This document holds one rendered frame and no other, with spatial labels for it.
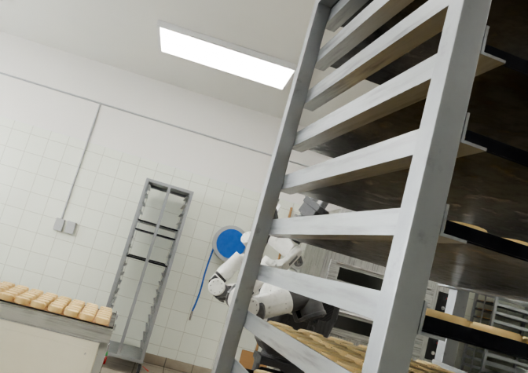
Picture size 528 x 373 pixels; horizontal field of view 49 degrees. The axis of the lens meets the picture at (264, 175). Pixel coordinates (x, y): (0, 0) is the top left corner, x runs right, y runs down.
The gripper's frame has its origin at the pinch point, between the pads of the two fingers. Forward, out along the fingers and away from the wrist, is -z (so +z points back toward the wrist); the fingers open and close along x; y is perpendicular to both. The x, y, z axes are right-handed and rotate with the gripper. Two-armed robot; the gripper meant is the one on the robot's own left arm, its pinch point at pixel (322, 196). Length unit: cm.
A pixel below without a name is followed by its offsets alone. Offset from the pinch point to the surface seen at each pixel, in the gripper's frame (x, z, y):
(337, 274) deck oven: 201, 59, 285
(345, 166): -91, -8, -94
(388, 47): -89, -25, -98
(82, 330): 19, 89, -38
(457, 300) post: -88, -1, -40
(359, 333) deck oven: 165, 92, 319
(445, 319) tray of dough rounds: -121, -1, -101
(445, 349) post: -91, 8, -39
